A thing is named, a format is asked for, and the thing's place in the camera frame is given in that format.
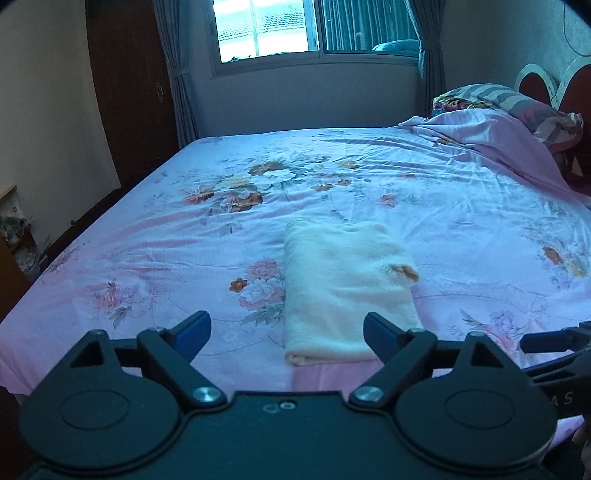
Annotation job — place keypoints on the right grey curtain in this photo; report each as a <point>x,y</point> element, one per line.
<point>427,17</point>

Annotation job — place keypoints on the dark wooden door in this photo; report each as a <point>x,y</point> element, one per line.
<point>132,87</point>

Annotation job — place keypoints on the wooden bedside cabinet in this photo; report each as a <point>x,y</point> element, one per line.
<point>19,251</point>

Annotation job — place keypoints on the window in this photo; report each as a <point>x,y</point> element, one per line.
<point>248,36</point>

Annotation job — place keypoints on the person right hand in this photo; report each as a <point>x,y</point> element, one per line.
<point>583,436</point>

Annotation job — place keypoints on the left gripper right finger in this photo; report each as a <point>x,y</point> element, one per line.
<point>457,408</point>

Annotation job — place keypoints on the striped floral pillow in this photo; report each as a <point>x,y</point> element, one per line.
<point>558,131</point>

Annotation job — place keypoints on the floral pink bed sheet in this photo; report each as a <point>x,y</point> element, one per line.
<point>205,232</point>

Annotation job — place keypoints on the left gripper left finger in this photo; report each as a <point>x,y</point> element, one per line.
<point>109,405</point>

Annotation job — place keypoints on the left grey curtain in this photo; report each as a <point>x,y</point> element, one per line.
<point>173,25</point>

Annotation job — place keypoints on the pink blanket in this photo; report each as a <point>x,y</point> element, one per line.
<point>503,140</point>

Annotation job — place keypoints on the cream knit sweater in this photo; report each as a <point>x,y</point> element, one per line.
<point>334,276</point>

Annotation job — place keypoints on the grey curtain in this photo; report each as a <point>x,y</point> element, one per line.
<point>173,25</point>
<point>427,17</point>

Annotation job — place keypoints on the red white headboard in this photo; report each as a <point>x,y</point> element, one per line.
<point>570,94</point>

